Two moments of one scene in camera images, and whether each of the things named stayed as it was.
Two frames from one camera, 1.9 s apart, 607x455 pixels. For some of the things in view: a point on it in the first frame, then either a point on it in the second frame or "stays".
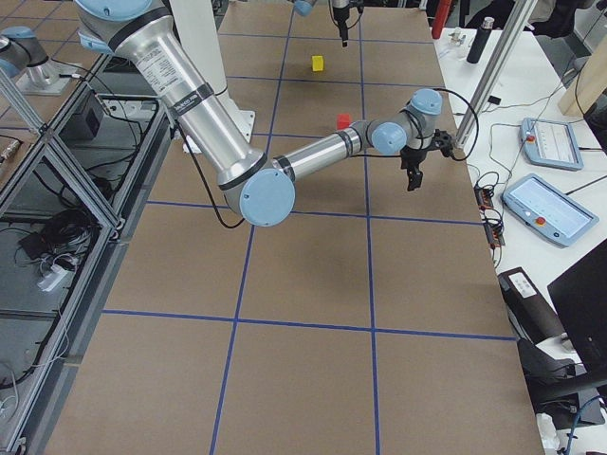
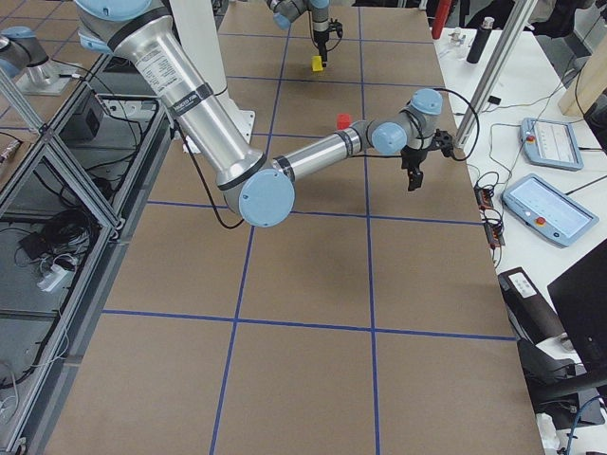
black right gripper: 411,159 stays
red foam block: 342,120 stays
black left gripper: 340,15 to 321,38
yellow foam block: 318,63 stays
